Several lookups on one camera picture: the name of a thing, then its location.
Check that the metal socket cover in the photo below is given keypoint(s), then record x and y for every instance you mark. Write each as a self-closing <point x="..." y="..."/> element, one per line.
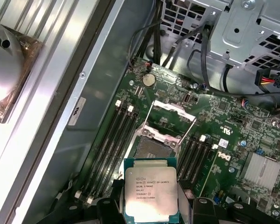
<point x="175" y="109"/>

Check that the black grey PC case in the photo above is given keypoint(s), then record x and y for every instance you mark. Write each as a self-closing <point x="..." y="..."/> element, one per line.
<point x="93" y="93"/>

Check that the silver metal drive cage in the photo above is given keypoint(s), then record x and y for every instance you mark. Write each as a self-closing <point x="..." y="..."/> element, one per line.
<point x="242" y="28"/>

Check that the RAM slot with white clips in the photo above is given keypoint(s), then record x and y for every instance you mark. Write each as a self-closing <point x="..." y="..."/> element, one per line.
<point x="206" y="166"/>
<point x="100" y="144"/>
<point x="193" y="161"/>
<point x="110" y="154"/>

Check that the round silver coin battery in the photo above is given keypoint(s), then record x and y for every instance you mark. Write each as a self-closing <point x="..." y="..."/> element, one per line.
<point x="149" y="79"/>

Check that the silver green CPU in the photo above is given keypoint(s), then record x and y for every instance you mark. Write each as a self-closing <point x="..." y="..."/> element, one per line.
<point x="151" y="186"/>

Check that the black power connector plug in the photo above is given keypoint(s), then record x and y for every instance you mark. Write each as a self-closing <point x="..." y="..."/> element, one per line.
<point x="262" y="78"/>

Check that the silver chipset heat sink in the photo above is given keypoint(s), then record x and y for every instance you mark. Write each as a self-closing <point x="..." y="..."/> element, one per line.
<point x="262" y="168"/>

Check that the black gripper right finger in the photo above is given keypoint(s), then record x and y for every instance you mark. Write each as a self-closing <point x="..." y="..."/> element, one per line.
<point x="203" y="210"/>

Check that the white label sticker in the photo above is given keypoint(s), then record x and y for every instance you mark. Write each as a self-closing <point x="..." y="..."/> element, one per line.
<point x="76" y="112"/>

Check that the RAM slot with black clips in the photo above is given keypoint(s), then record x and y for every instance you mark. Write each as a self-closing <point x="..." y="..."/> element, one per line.
<point x="200" y="163"/>
<point x="116" y="158"/>
<point x="106" y="149"/>
<point x="187" y="158"/>

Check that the green motherboard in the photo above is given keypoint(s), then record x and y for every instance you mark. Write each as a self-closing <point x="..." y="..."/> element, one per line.
<point x="235" y="121"/>

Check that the internal USB port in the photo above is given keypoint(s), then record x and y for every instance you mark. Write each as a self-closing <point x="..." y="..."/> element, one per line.
<point x="187" y="98"/>

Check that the brown square base plate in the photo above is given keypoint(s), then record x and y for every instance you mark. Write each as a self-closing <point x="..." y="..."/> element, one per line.
<point x="30" y="58"/>

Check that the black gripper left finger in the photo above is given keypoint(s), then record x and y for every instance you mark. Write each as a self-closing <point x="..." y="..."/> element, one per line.
<point x="107" y="210"/>

